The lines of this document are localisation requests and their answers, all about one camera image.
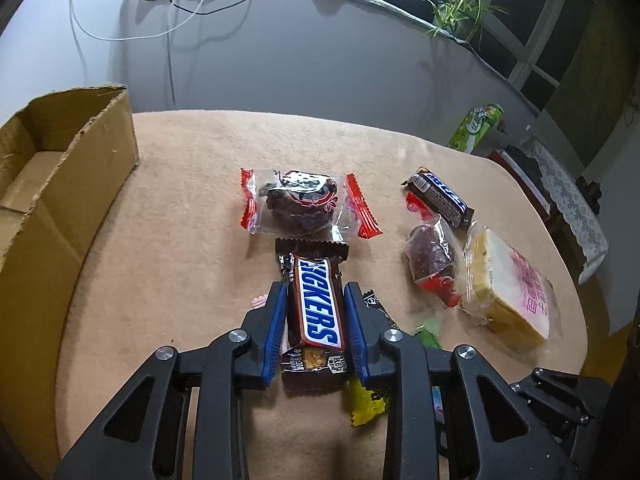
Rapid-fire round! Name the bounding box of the black candy wrapper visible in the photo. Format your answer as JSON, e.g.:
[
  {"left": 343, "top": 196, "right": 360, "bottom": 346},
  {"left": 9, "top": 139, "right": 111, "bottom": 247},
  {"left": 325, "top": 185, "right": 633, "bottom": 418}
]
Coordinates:
[{"left": 362, "top": 289, "right": 393, "bottom": 324}]

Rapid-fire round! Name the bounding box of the Snickers bar brown wrapper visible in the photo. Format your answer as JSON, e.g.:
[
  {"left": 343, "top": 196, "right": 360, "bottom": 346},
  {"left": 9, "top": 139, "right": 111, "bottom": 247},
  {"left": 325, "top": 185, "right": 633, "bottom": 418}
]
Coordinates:
[{"left": 276, "top": 238, "right": 349, "bottom": 396}]

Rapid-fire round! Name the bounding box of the green candy clear wrapper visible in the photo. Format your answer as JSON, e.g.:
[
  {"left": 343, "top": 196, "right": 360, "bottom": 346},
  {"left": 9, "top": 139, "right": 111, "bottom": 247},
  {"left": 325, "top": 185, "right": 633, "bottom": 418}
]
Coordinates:
[{"left": 413, "top": 318, "right": 442, "bottom": 350}]

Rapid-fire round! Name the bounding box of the yellow candy wrapper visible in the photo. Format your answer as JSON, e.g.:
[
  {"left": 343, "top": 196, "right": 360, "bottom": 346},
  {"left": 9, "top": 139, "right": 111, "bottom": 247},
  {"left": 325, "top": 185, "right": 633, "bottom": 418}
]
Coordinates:
[{"left": 347, "top": 377, "right": 388, "bottom": 427}]

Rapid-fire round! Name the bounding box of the oval date snack red wrapper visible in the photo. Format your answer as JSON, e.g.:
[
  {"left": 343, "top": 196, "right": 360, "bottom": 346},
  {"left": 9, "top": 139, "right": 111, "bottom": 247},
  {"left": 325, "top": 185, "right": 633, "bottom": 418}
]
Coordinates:
[{"left": 404, "top": 192, "right": 462, "bottom": 308}]

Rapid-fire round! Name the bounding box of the packaged sliced bread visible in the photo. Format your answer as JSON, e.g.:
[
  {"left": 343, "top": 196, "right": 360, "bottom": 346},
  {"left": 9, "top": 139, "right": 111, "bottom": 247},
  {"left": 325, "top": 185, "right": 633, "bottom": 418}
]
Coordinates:
[{"left": 460, "top": 226, "right": 563, "bottom": 359}]

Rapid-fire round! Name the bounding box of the round date snack red wrapper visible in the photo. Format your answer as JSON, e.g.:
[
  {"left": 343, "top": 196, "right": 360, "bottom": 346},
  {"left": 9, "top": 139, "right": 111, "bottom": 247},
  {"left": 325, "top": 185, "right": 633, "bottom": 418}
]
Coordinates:
[{"left": 240, "top": 168, "right": 383, "bottom": 243}]

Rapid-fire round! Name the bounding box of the beige table cloth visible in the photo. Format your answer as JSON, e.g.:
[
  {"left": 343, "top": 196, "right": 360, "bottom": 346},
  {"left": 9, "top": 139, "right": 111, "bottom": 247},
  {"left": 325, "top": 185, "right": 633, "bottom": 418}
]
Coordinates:
[{"left": 56, "top": 110, "right": 587, "bottom": 479}]

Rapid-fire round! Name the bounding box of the white lace cloth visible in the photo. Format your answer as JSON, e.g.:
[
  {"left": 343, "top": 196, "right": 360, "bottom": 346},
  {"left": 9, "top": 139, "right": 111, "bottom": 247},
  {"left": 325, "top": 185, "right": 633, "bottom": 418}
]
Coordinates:
[{"left": 520, "top": 136, "right": 608, "bottom": 285}]

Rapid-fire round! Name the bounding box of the green carton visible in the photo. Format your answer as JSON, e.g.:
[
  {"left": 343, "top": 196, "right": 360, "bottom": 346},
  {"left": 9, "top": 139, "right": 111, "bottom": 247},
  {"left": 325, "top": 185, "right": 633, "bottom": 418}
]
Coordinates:
[{"left": 448, "top": 103, "right": 503, "bottom": 154}]

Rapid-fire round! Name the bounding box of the cardboard box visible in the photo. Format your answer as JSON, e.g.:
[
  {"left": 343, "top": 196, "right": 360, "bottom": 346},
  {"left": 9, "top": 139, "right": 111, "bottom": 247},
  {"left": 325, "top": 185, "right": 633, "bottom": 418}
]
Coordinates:
[{"left": 1, "top": 84, "right": 139, "bottom": 479}]

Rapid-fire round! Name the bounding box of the potted spider plant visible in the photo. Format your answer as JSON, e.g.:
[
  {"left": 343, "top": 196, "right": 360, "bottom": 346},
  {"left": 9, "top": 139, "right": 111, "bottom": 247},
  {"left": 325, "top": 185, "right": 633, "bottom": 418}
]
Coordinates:
[{"left": 422, "top": 0, "right": 509, "bottom": 46}]

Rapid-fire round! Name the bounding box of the white cable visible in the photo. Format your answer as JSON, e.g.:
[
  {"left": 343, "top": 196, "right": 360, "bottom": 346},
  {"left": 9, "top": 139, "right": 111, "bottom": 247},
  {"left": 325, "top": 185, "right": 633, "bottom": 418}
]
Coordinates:
[{"left": 67, "top": 0, "right": 212, "bottom": 42}]

